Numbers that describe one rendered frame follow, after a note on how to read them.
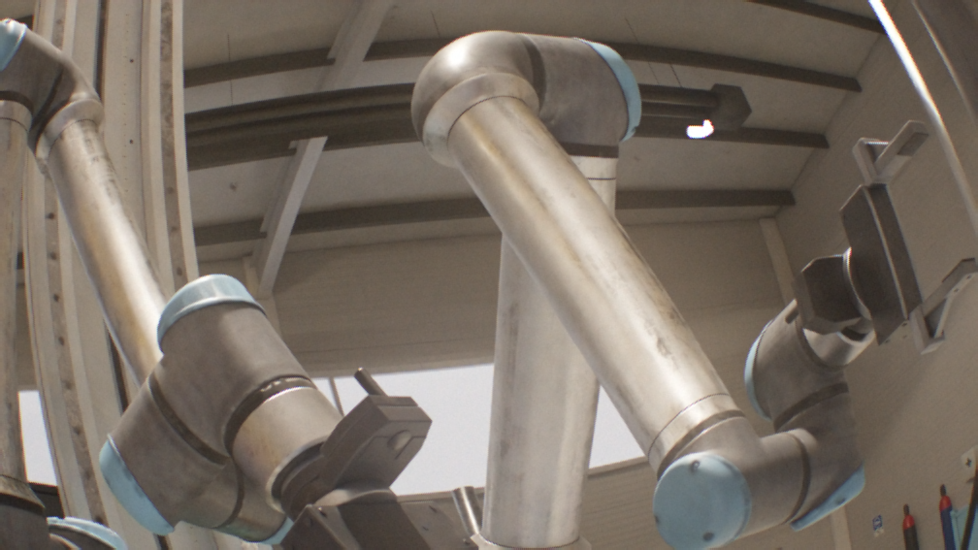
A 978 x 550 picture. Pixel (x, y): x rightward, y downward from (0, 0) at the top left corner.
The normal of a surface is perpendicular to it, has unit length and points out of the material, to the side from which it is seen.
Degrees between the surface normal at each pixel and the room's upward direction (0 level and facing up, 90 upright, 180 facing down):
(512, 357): 99
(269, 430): 85
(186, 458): 138
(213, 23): 173
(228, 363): 83
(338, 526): 66
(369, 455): 155
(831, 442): 75
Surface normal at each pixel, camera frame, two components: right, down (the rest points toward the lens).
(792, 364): -0.74, 0.40
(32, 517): 0.95, -0.19
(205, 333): -0.23, -0.41
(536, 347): -0.32, 0.12
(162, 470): 0.15, 0.27
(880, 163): -0.90, 0.08
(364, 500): 0.61, 0.65
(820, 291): 0.35, -0.46
